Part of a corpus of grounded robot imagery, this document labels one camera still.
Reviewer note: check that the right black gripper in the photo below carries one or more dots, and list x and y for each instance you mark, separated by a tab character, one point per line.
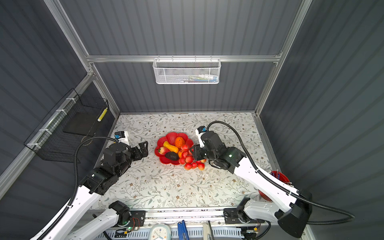
196	152

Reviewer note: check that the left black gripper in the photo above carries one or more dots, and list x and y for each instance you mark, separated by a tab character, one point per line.
143	150

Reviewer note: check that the fake red grape bunch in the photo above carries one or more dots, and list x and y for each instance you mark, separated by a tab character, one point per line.
187	160

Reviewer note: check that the fake orange fruit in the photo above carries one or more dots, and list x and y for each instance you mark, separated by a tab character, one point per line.
179	142

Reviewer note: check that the fake black avocado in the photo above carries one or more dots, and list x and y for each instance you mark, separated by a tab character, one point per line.
172	156

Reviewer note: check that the fake red yellow peach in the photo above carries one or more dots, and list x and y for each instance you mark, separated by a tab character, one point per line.
163	151

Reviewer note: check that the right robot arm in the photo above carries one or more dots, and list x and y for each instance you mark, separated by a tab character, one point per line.
288	212

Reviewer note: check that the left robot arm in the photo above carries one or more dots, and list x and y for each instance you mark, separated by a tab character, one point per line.
89	191

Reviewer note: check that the red flower-shaped fruit bowl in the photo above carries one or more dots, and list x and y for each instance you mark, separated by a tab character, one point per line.
170	137

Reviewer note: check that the yellow marker in basket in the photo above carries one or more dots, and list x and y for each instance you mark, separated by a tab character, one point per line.
102	114

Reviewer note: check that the red cup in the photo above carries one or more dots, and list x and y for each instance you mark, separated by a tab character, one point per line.
279	176

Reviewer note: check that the white tube in basket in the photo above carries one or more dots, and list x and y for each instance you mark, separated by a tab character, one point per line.
208	78

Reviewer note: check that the white alarm clock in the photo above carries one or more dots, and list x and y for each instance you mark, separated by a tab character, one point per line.
160	232

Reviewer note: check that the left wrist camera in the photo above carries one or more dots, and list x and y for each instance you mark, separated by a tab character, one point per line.
122	136

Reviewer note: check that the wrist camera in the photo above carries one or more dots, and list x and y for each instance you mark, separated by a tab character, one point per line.
122	136
199	132

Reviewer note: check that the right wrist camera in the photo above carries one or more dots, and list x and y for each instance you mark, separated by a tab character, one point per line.
199	132

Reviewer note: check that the black wire wall basket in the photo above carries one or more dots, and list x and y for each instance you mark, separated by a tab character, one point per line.
74	121

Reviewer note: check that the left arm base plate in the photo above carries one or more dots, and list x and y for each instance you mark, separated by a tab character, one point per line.
136	220

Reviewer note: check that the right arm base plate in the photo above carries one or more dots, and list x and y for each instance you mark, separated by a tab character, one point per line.
231	217

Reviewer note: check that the blue handled tool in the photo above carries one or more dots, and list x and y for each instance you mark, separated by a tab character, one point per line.
182	231

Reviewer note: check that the white wire wall basket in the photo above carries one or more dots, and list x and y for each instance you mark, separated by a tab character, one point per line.
185	73

